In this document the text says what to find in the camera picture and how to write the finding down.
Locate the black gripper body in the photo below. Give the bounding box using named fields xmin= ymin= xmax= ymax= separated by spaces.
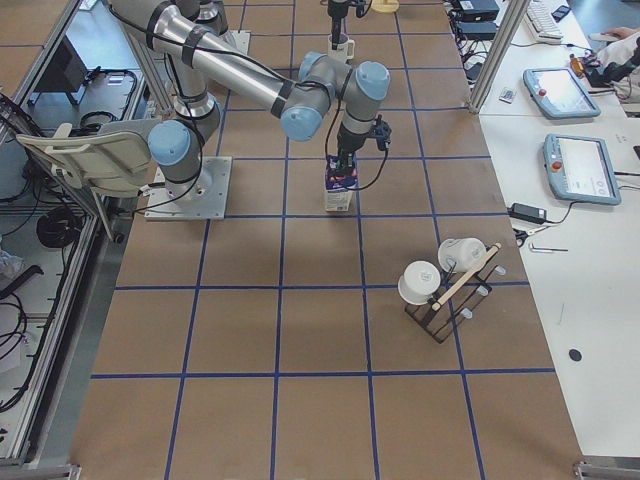
xmin=337 ymin=119 xmax=374 ymax=163
xmin=327 ymin=0 xmax=351 ymax=20

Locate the white mug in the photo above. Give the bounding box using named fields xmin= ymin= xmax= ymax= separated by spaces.
xmin=327 ymin=33 xmax=355 ymax=63

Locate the blue white milk carton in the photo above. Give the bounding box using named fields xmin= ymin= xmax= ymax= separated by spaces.
xmin=324 ymin=155 xmax=358 ymax=212

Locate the white cup on rack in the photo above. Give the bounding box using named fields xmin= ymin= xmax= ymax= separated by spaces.
xmin=438 ymin=237 xmax=486 ymax=273
xmin=398 ymin=260 xmax=441 ymax=306

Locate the black power adapter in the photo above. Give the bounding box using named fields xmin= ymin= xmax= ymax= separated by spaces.
xmin=507 ymin=202 xmax=547 ymax=225

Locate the white keyboard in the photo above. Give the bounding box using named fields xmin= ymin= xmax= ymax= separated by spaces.
xmin=523 ymin=1 xmax=564 ymax=44

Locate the allen key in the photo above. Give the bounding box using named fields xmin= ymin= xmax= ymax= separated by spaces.
xmin=529 ymin=243 xmax=569 ymax=254

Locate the far teach pendant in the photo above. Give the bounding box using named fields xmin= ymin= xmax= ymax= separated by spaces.
xmin=523 ymin=68 xmax=601 ymax=119

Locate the teach pendant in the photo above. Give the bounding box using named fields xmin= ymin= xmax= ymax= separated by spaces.
xmin=523 ymin=68 xmax=601 ymax=119
xmin=542 ymin=134 xmax=622 ymax=205

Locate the grey office chair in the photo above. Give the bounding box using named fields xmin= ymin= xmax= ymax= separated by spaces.
xmin=16 ymin=118 xmax=161 ymax=243

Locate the near teach pendant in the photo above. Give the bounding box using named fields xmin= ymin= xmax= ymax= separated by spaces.
xmin=542 ymin=134 xmax=622 ymax=205

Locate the person in white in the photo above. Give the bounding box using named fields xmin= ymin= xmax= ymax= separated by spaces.
xmin=589 ymin=27 xmax=639 ymax=118

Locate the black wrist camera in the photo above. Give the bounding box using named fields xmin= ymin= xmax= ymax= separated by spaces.
xmin=371 ymin=114 xmax=392 ymax=152

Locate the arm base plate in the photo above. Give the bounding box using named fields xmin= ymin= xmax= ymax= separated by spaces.
xmin=144 ymin=156 xmax=233 ymax=221
xmin=221 ymin=29 xmax=251 ymax=56

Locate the aluminium frame post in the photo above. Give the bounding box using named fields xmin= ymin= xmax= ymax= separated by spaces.
xmin=468 ymin=0 xmax=530 ymax=114

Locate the black wire cup rack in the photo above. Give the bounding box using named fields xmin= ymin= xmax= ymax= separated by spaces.
xmin=404 ymin=267 xmax=495 ymax=344

